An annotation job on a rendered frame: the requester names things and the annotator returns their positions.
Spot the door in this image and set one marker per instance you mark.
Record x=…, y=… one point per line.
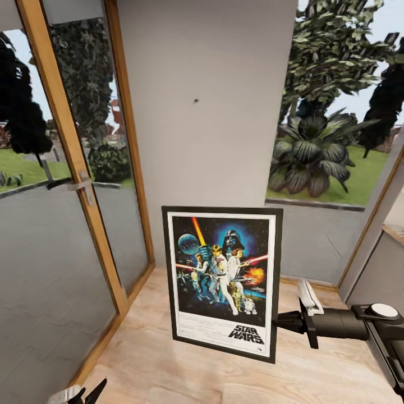
x=75, y=241

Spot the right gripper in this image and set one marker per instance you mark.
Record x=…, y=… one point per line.
x=329, y=324

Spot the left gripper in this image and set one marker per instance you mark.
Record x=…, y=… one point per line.
x=91, y=398

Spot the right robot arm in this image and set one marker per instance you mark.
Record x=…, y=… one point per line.
x=380, y=325

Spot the poster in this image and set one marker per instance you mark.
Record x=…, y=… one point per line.
x=223, y=268

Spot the fixed window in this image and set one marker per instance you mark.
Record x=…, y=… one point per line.
x=340, y=133

